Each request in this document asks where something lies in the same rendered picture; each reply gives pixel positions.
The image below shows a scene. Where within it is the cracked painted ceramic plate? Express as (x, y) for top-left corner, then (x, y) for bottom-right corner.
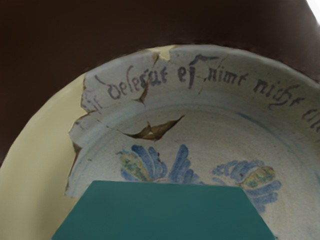
(0, 44), (320, 240)

